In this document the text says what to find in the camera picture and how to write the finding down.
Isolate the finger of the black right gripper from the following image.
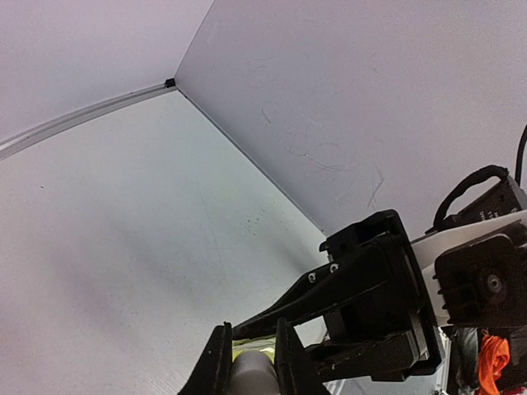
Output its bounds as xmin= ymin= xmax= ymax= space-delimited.
xmin=232 ymin=236 xmax=394 ymax=340
xmin=306 ymin=330 xmax=428 ymax=383

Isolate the yellow nail polish bottle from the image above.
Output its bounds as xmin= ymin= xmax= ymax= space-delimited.
xmin=232 ymin=336 xmax=276 ymax=362

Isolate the black right camera cable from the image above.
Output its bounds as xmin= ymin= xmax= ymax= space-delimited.
xmin=426 ymin=123 xmax=527 ymax=235

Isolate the aluminium table rear rail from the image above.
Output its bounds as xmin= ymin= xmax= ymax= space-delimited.
xmin=1 ymin=82 xmax=177 ymax=160

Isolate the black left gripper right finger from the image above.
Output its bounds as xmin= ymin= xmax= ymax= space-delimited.
xmin=274 ymin=318 xmax=329 ymax=395

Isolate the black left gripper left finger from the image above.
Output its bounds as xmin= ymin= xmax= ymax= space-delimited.
xmin=178 ymin=322 xmax=232 ymax=395

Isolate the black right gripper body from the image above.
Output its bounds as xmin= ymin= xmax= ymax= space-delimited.
xmin=319 ymin=209 xmax=441 ymax=374

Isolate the orange cloth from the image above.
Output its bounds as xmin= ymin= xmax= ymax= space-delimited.
xmin=477 ymin=334 xmax=511 ymax=395

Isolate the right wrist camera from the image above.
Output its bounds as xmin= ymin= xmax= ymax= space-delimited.
xmin=412 ymin=211 xmax=526 ymax=328

